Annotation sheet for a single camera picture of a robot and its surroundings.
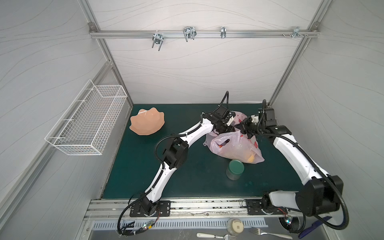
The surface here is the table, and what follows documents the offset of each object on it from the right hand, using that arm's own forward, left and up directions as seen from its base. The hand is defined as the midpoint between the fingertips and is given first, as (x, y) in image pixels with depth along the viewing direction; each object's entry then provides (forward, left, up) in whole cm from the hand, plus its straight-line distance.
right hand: (236, 120), depth 80 cm
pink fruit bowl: (+12, +59, -20) cm, 64 cm away
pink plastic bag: (-12, +1, -5) cm, 13 cm away
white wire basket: (-14, +72, +9) cm, 74 cm away
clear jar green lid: (-21, 0, -13) cm, 25 cm away
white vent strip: (-46, +28, -24) cm, 59 cm away
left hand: (+1, -2, -12) cm, 12 cm away
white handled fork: (-49, +5, -24) cm, 55 cm away
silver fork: (-46, -9, -23) cm, 53 cm away
